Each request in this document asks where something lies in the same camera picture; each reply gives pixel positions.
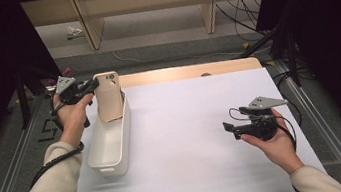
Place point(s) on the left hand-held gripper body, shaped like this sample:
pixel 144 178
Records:
pixel 70 91

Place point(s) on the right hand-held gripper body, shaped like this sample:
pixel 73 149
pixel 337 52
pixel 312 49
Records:
pixel 262 127

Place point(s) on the white plastic bin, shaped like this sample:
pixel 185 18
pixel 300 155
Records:
pixel 108 148

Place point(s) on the person's left hand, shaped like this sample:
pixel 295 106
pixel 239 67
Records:
pixel 72 120

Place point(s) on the person's right hand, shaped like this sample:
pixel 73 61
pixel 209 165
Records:
pixel 280 151

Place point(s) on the pink floor object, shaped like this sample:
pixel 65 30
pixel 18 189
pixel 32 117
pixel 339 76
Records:
pixel 67 71

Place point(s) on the black metal stand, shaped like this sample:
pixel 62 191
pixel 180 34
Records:
pixel 23 103
pixel 293 58

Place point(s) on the yellow floor tape piece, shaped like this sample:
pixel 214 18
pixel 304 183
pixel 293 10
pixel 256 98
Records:
pixel 246 45
pixel 268 63

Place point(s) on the white table sheet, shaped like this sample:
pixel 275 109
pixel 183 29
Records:
pixel 181 141

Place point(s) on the crumpled white paper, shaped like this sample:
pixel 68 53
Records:
pixel 73 31

